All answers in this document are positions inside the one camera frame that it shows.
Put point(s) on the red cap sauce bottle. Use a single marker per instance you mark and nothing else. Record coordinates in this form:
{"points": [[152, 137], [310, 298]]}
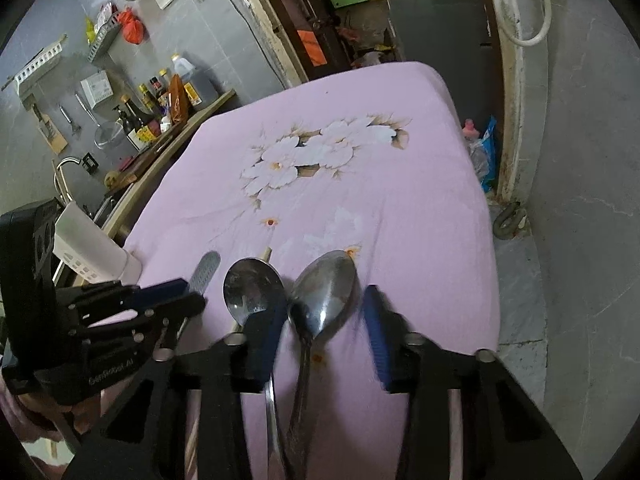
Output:
{"points": [[157, 91]]}

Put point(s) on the red seasoning packets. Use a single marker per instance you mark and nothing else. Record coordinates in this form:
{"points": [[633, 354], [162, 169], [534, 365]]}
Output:
{"points": [[106, 14]]}

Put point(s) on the person's left hand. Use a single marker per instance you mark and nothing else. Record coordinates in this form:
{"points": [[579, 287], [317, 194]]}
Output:
{"points": [[75, 412]]}

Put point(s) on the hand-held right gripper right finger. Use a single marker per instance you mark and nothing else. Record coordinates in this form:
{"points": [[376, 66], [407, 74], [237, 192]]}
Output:
{"points": [[379, 340]]}

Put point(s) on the blue plastic packet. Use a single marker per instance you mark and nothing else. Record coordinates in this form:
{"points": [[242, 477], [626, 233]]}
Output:
{"points": [[490, 145]]}

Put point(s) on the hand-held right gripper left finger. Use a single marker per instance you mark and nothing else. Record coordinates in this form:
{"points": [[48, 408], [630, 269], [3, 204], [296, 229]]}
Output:
{"points": [[265, 345]]}

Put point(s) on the green snack packet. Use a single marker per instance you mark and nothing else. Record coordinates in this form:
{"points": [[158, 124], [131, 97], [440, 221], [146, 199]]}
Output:
{"points": [[90, 30]]}

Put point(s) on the chrome faucet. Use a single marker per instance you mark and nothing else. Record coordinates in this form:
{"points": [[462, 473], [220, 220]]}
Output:
{"points": [[62, 167]]}

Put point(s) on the grey appliance cabinet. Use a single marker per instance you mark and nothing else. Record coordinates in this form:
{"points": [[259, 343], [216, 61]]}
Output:
{"points": [[435, 35]]}

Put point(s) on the brown wooden cutting board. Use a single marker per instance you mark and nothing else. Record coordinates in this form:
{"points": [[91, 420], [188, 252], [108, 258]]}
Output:
{"points": [[150, 157]]}

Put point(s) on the yellow label sauce bottle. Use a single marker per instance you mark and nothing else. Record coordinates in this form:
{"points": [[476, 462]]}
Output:
{"points": [[149, 130]]}

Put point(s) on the grey wall shelf rack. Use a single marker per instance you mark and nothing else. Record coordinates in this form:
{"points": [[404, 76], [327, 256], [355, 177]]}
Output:
{"points": [[105, 40]]}

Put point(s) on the grey metal shackle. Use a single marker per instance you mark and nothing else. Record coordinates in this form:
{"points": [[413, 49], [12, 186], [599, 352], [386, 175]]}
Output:
{"points": [[507, 222]]}

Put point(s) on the large silver spoon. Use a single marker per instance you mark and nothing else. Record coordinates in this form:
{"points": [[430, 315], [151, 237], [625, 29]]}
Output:
{"points": [[325, 290]]}

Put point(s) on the pink small bottle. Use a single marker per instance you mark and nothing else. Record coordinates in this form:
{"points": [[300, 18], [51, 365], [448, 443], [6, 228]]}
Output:
{"points": [[470, 130]]}

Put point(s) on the pink floral tablecloth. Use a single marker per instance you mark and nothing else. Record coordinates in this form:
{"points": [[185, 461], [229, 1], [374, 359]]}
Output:
{"points": [[400, 200]]}

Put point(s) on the white plastic utensil caddy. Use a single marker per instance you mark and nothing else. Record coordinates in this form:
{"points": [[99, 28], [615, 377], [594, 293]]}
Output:
{"points": [[95, 250]]}

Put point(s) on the yellow cap sauce bottle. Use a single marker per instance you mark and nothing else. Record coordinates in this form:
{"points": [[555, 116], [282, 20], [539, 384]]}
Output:
{"points": [[165, 80]]}

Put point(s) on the large cooking oil jug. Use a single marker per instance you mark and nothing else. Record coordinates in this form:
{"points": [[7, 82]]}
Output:
{"points": [[197, 85]]}

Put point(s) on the red plastic bag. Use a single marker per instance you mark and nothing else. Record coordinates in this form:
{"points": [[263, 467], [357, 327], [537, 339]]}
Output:
{"points": [[131, 27]]}

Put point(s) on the round loofah scrubber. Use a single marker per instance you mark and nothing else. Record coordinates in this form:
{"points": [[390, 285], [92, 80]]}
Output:
{"points": [[111, 179]]}

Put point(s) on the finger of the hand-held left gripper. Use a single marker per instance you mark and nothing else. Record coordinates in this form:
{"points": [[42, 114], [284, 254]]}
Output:
{"points": [[165, 288], [187, 306]]}

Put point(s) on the white wall basket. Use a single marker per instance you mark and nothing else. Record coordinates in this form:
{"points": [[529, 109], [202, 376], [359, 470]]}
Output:
{"points": [[35, 67]]}

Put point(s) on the dark pump sauce bottle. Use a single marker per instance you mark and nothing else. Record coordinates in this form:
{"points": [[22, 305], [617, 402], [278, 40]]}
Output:
{"points": [[132, 130]]}

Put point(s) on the orange noodle packet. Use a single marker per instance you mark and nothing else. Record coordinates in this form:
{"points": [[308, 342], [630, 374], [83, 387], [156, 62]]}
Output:
{"points": [[178, 100]]}

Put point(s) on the black wall socket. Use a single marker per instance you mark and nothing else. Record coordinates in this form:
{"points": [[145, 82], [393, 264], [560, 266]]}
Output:
{"points": [[90, 163]]}

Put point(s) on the beige kitchen counter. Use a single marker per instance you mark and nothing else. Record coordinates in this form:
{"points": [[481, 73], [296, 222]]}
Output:
{"points": [[200, 110]]}

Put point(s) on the small silver spoon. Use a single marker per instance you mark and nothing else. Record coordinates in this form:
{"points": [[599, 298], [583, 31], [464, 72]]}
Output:
{"points": [[250, 285]]}

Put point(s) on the hanging wooden board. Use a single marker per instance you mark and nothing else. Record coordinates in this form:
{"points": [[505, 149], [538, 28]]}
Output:
{"points": [[50, 132]]}

